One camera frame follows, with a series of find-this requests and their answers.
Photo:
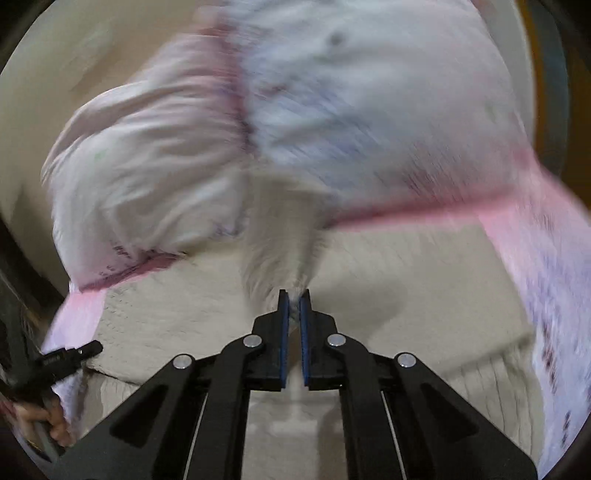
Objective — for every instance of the white printed pink-trimmed garment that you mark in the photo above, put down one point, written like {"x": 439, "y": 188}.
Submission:
{"x": 369, "y": 115}

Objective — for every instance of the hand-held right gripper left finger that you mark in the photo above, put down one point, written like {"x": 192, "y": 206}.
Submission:
{"x": 284, "y": 344}

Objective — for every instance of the person's left hand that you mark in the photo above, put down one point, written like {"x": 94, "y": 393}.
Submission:
{"x": 53, "y": 422}

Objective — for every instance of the dark yellow-edged object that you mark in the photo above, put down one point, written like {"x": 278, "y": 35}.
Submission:
{"x": 547, "y": 78}

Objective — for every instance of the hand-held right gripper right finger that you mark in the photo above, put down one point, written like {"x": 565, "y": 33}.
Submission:
{"x": 304, "y": 344}

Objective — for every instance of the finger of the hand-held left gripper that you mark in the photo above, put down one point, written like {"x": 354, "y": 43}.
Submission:
{"x": 74, "y": 354}

